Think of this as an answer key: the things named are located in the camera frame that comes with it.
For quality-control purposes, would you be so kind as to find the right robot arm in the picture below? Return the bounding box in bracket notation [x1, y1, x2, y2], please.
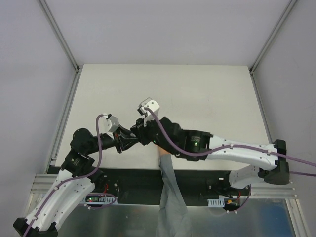
[130, 117, 290, 195]

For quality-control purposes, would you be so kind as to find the grey sleeve forearm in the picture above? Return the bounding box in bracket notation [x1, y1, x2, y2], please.
[156, 154, 193, 237]

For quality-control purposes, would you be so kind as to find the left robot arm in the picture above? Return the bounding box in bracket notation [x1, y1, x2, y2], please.
[13, 126, 138, 237]

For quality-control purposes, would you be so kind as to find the mannequin hand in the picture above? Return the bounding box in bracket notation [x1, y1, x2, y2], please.
[158, 147, 170, 157]

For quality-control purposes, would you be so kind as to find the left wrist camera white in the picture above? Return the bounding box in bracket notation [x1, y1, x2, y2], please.
[102, 113, 119, 134]

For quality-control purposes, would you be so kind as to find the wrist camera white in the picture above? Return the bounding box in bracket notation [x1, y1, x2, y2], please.
[137, 97, 160, 126]
[102, 113, 119, 134]

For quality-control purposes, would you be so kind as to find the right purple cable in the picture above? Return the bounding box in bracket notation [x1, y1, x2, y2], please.
[144, 106, 316, 218]

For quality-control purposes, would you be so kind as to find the purple cable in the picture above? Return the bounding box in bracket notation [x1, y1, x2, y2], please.
[23, 114, 117, 237]
[144, 106, 316, 218]

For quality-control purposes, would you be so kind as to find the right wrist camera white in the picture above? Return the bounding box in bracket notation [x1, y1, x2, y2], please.
[137, 97, 160, 126]

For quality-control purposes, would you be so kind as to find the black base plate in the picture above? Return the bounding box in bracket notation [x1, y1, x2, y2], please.
[94, 168, 256, 207]

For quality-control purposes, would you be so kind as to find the left white cable duct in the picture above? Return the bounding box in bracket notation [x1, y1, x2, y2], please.
[80, 196, 119, 205]

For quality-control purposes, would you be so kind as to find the white cable duct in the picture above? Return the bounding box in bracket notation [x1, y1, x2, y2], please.
[80, 196, 119, 205]
[207, 198, 225, 208]

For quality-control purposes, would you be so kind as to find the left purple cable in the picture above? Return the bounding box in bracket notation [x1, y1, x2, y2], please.
[23, 114, 117, 237]

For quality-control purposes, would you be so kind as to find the aluminium rail bar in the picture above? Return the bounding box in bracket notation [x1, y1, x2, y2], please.
[30, 174, 298, 199]

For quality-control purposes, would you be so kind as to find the right white cable duct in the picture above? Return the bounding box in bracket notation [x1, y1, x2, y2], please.
[207, 198, 225, 208]

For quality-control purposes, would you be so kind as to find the left aluminium frame post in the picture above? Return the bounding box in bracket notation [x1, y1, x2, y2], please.
[37, 0, 80, 73]

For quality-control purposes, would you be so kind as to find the aluminium frame post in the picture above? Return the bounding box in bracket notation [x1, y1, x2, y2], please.
[249, 0, 299, 75]
[37, 0, 80, 73]

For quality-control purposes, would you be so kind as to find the right aluminium frame post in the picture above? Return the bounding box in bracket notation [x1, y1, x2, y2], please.
[249, 0, 299, 75]

